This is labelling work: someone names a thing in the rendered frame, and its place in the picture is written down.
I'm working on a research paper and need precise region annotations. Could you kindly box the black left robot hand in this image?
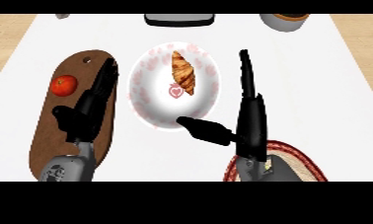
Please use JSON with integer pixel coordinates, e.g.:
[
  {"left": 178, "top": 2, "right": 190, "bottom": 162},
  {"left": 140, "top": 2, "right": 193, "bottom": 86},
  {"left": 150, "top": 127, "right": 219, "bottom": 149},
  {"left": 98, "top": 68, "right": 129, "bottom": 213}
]
[{"left": 51, "top": 57, "right": 119, "bottom": 144}]

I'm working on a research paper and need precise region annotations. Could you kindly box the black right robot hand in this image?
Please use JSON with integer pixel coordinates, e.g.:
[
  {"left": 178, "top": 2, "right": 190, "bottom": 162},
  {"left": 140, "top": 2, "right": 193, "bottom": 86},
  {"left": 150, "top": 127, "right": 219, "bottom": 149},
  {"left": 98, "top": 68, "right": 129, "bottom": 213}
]
[{"left": 175, "top": 48, "right": 269, "bottom": 164}]

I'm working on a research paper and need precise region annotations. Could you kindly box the white bowl with pink print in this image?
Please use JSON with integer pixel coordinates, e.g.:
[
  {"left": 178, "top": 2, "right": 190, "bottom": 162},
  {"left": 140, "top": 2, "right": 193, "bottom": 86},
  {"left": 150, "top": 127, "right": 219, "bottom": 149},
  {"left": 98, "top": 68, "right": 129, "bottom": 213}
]
[{"left": 126, "top": 40, "right": 221, "bottom": 132}]

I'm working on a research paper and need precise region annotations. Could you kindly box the round woven red-rimmed placemat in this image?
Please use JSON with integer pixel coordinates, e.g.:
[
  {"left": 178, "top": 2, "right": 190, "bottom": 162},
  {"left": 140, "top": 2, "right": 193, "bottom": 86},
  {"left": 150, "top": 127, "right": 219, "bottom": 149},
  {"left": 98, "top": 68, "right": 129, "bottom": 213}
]
[{"left": 221, "top": 139, "right": 328, "bottom": 183}]

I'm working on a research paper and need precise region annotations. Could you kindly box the golden brown croissant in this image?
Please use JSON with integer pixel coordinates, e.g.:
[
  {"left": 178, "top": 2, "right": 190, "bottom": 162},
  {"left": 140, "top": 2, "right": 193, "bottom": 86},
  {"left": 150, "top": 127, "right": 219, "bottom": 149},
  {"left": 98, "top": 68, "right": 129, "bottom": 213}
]
[{"left": 171, "top": 49, "right": 196, "bottom": 97}]

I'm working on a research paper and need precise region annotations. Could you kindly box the red tomato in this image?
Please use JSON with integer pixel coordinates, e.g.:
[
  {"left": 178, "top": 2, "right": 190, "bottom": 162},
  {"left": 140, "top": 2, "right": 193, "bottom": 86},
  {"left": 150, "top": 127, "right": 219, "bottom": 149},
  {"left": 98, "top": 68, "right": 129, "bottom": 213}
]
[{"left": 50, "top": 74, "right": 79, "bottom": 98}]

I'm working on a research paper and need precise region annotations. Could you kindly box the brown wooden cutting board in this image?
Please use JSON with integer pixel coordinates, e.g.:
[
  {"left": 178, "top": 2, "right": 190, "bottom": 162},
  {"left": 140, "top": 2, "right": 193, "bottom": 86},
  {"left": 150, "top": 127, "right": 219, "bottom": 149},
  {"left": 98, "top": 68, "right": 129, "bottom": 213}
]
[{"left": 28, "top": 48, "right": 119, "bottom": 183}]

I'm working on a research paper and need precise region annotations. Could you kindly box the grey pot with brown rim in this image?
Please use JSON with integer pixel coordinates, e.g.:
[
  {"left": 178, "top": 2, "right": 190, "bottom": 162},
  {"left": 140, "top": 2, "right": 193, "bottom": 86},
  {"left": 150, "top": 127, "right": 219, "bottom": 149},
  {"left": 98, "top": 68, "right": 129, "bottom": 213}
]
[{"left": 258, "top": 13, "right": 311, "bottom": 33}]

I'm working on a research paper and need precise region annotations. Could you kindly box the grey and black appliance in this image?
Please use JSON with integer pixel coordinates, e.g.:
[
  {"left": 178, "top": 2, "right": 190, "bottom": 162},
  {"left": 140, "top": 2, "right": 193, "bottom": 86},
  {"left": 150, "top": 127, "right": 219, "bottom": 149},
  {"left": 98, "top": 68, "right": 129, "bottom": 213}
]
[{"left": 143, "top": 13, "right": 215, "bottom": 28}]

